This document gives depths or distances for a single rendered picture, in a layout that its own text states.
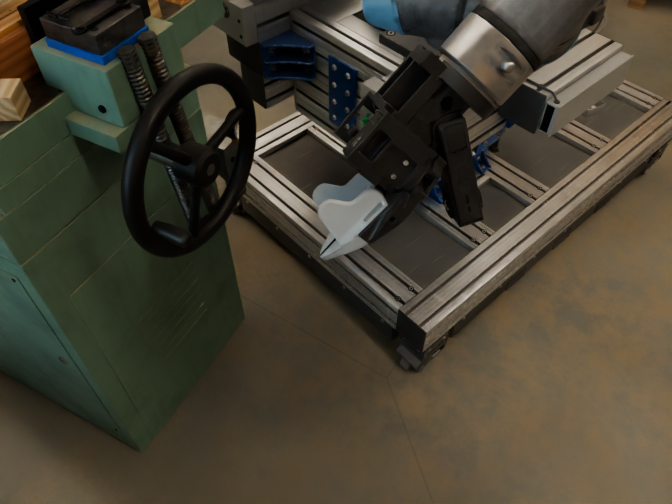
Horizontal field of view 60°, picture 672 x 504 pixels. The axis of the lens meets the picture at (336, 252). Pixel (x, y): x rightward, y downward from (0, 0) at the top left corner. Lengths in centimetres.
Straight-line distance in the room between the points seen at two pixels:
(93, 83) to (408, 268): 92
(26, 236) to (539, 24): 73
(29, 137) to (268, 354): 92
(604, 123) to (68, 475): 183
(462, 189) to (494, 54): 12
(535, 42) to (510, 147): 139
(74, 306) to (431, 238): 91
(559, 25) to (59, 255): 78
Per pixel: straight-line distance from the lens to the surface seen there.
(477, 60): 52
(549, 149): 194
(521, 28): 52
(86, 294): 109
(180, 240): 80
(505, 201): 173
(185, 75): 81
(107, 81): 84
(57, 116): 92
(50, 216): 97
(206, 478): 149
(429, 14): 64
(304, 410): 153
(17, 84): 90
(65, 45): 88
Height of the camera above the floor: 138
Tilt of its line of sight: 50 degrees down
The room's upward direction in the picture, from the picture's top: straight up
